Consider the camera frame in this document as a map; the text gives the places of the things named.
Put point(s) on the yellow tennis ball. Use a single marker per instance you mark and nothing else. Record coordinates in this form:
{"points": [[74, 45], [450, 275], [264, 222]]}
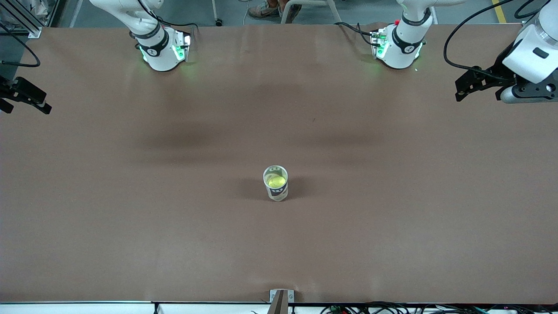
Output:
{"points": [[276, 181]]}

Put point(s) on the grey sneaker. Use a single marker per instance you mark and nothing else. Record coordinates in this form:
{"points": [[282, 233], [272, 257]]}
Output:
{"points": [[293, 9], [263, 11]]}

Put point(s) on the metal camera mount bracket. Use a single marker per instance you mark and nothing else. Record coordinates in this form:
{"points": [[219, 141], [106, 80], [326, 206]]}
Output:
{"points": [[290, 296]]}

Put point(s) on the white stand leg with caster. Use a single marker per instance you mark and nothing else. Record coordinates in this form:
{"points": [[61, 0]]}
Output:
{"points": [[219, 22]]}

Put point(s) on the clear plastic tennis ball can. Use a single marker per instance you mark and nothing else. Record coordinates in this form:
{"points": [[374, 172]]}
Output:
{"points": [[279, 194]]}

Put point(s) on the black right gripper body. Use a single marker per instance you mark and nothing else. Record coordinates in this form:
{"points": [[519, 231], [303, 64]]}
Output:
{"points": [[9, 90]]}

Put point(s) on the white table edge rail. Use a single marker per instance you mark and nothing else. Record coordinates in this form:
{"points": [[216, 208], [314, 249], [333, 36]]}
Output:
{"points": [[87, 308]]}

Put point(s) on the aluminium frame post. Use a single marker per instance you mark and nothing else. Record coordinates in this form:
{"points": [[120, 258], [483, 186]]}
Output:
{"points": [[35, 32]]}

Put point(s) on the brown table cover sheet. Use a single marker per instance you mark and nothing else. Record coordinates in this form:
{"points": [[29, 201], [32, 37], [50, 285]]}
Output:
{"points": [[279, 253]]}

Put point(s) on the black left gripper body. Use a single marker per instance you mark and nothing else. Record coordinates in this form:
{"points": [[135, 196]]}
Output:
{"points": [[495, 74]]}

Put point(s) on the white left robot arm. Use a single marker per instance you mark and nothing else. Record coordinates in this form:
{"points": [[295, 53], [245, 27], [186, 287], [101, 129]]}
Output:
{"points": [[401, 48]]}

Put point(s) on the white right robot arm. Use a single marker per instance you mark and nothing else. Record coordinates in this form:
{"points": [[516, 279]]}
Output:
{"points": [[159, 52]]}

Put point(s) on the beige chair legs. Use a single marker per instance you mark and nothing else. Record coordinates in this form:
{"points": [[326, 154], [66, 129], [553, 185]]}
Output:
{"points": [[335, 13]]}

